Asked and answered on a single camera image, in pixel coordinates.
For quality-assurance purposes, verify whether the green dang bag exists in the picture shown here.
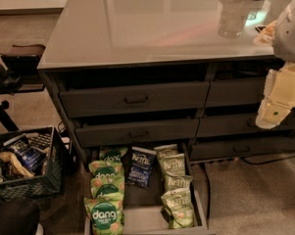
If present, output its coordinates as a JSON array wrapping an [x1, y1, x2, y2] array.
[[84, 196, 123, 235], [90, 175, 124, 199], [88, 161, 124, 177], [99, 147, 128, 162]]

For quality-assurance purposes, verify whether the green Kettle bag back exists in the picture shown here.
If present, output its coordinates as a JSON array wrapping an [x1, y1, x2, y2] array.
[[154, 144, 178, 160]]

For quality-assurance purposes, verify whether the blue chip bag in crate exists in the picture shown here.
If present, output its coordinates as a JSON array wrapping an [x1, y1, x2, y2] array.
[[3, 134, 45, 172]]

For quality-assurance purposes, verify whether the top left drawer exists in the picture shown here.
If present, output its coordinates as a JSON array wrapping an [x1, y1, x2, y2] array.
[[59, 81, 209, 118]]

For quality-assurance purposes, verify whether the black stool with clamp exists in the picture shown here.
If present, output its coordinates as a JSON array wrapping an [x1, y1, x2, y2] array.
[[0, 44, 46, 131]]

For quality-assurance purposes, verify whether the green Kettle bag front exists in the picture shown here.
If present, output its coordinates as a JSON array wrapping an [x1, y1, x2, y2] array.
[[161, 188, 194, 229]]

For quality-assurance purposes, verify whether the middle right drawer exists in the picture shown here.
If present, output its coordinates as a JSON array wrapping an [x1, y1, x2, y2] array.
[[196, 111, 295, 138]]

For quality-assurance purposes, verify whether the green kettle bag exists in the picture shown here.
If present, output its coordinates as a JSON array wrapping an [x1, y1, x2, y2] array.
[[161, 188, 194, 229], [164, 173, 193, 191], [154, 144, 178, 160], [159, 154, 186, 175]]

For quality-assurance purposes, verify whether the green Dang bag front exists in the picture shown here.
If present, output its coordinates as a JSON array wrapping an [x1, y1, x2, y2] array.
[[84, 196, 123, 235]]

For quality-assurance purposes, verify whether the black white fiducial marker board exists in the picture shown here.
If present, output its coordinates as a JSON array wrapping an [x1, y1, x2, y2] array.
[[254, 21, 276, 46]]

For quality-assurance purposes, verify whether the grey drawer cabinet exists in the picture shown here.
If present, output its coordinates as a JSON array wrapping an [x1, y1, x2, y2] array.
[[38, 0, 295, 161]]

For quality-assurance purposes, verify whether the middle left drawer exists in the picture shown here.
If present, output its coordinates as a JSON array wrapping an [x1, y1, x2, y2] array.
[[75, 118, 199, 148]]

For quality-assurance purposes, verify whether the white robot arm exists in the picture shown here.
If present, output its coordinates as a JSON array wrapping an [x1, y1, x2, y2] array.
[[254, 0, 295, 129]]

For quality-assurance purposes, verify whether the top right drawer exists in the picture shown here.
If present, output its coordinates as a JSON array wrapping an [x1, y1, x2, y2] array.
[[206, 77, 265, 108]]

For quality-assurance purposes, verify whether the black plastic crate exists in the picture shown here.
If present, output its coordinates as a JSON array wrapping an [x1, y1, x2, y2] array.
[[0, 126, 66, 202]]

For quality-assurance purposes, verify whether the dark object bottom left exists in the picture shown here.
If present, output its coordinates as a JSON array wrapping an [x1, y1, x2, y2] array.
[[0, 198, 40, 235]]

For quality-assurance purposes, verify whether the yellow snack bag in crate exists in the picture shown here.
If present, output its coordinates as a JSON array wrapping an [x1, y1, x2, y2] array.
[[0, 152, 34, 178]]

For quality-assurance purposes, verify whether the blue Kettle chip bag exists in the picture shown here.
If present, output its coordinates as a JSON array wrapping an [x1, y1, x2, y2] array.
[[127, 147, 156, 189]]

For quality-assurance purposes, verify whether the open bottom left drawer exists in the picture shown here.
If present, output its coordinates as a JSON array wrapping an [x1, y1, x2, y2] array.
[[83, 142, 210, 235]]

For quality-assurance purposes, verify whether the black cable on floor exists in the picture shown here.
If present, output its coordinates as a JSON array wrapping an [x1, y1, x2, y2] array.
[[239, 150, 295, 165]]

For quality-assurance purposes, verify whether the green Dang bag back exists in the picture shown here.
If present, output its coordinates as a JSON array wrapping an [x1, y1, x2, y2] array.
[[99, 147, 128, 162]]

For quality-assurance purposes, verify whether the bottom right drawer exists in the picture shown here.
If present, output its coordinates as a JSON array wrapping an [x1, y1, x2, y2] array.
[[190, 136, 295, 161]]

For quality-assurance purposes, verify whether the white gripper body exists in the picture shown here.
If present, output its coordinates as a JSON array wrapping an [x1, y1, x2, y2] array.
[[255, 62, 295, 129]]

